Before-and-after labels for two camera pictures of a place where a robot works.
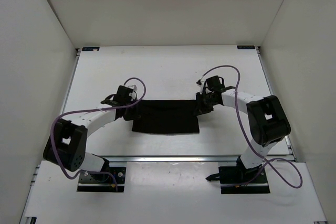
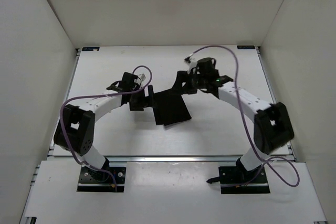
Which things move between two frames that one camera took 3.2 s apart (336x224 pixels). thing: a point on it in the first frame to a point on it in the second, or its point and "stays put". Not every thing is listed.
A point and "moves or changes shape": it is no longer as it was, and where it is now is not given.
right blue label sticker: (245, 47) stays put
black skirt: (162, 116) moves or changes shape
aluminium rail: (170, 158) stays put
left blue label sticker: (91, 49) stays put
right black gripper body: (206, 102) to (192, 83)
